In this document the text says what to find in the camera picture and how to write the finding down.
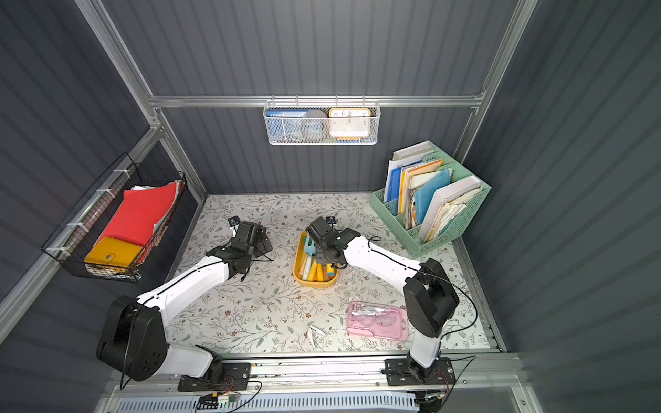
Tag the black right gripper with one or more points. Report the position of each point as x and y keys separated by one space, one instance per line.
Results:
x=324 y=248

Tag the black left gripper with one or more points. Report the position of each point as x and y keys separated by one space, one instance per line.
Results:
x=256 y=243

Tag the light blue hand rake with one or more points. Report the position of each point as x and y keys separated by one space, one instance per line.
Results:
x=310 y=250

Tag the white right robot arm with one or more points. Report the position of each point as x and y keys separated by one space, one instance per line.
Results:
x=430 y=297

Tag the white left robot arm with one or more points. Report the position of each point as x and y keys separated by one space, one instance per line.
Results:
x=133 y=339

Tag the yellow plastic storage box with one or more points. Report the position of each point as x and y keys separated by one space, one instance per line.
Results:
x=321 y=275

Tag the blue box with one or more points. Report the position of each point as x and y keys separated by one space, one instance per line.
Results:
x=283 y=125

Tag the green plastic file organizer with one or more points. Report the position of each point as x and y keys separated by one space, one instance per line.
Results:
x=455 y=219

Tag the stack of magazines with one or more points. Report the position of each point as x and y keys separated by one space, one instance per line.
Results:
x=412 y=183

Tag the blue folder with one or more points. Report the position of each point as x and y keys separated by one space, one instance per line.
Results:
x=391 y=192

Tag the pink plastic pencil case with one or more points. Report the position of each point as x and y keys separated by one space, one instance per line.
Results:
x=377 y=321

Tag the teal folder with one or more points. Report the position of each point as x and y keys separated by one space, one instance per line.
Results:
x=424 y=194

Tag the white binder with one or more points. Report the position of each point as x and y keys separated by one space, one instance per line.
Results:
x=441 y=199

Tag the red folder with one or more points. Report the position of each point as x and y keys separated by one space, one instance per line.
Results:
x=137 y=218

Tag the grey tape roll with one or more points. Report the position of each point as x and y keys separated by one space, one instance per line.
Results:
x=314 y=126

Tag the yellow white clock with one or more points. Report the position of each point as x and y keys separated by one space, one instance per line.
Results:
x=349 y=123

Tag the yellow case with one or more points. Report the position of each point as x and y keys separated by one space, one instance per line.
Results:
x=113 y=252

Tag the white wire wall basket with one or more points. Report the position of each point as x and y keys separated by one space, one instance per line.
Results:
x=326 y=106

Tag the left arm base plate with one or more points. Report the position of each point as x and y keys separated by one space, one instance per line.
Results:
x=221 y=377

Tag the black wire wall basket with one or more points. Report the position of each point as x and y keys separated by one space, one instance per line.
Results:
x=73 y=240

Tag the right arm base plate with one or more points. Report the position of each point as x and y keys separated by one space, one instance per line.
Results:
x=406 y=372

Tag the white vented rail cover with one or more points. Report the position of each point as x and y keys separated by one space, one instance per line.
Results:
x=284 y=402

